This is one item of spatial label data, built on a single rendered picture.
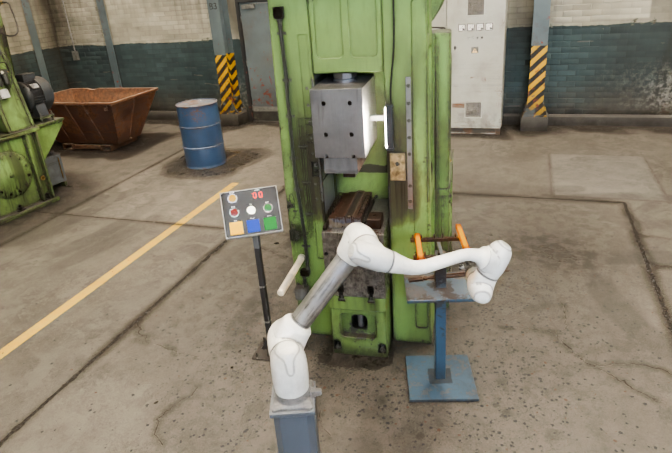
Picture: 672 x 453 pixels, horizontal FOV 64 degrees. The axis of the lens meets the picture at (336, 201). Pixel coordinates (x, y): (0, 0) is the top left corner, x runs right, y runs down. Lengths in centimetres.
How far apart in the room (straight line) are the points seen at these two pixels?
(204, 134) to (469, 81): 389
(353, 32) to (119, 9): 861
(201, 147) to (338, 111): 481
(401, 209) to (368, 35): 105
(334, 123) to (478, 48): 538
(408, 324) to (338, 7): 206
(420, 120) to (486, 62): 519
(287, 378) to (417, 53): 181
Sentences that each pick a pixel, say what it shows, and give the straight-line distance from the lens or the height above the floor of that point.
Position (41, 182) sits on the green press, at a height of 28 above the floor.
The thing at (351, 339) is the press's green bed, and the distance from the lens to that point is 366.
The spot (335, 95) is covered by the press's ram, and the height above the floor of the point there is 173.
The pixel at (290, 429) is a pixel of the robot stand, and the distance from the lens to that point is 259.
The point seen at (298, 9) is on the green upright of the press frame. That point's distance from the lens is 318.
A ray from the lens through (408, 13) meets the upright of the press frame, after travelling 306.
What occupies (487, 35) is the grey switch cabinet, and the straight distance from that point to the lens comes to 824.
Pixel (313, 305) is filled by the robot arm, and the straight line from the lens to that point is 250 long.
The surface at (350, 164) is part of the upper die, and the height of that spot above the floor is 133.
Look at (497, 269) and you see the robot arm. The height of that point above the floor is 110.
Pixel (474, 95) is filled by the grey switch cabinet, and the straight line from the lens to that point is 838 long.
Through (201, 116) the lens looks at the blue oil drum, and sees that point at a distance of 760.
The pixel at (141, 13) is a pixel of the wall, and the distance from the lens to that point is 1111.
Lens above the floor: 232
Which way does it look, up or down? 22 degrees down
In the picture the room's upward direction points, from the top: 4 degrees counter-clockwise
